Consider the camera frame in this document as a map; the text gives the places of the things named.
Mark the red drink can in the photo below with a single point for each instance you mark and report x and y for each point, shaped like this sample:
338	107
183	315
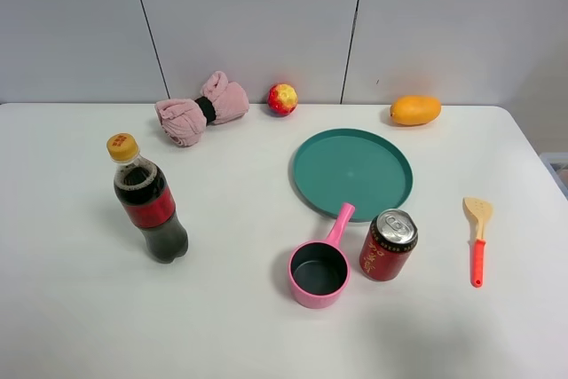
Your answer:
390	240

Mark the red yellow apple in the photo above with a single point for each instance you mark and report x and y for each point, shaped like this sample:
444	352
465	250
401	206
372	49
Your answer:
282	99

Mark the teal round plate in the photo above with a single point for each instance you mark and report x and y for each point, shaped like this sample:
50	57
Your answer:
353	166

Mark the pink rolled towel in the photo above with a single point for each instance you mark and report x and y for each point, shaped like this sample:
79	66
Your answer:
185	120

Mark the pink toy saucepan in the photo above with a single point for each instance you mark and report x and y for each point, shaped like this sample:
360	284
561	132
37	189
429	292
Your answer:
318	271

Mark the orange mango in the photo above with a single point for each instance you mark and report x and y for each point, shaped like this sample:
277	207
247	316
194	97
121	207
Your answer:
415	110

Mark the cola bottle yellow cap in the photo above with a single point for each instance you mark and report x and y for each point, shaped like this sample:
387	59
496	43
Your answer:
142	189

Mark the grey storage bin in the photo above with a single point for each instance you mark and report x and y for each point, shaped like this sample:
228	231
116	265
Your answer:
557	166

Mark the wooden spatula red handle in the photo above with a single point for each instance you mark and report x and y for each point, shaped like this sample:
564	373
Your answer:
479	212

